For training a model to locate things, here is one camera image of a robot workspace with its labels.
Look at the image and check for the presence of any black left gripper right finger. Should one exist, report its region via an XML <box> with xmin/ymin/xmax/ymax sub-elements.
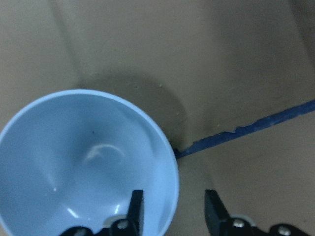
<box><xmin>204</xmin><ymin>189</ymin><xmax>307</xmax><ymax>236</ymax></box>

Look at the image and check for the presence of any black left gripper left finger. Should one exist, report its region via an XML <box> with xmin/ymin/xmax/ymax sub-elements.
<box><xmin>61</xmin><ymin>190</ymin><xmax>144</xmax><ymax>236</ymax></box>

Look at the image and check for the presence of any light blue bowl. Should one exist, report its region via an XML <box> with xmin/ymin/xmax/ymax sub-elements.
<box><xmin>0</xmin><ymin>89</ymin><xmax>179</xmax><ymax>236</ymax></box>

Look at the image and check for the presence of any brown paper table cover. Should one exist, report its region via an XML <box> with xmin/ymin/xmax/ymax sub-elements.
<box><xmin>0</xmin><ymin>0</ymin><xmax>315</xmax><ymax>236</ymax></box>

